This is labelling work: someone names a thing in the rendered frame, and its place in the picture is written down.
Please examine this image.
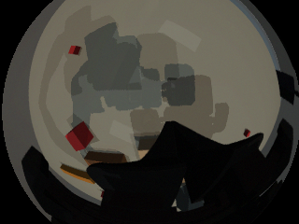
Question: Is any tan square block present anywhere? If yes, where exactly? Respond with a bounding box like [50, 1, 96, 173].
[137, 138, 157, 160]

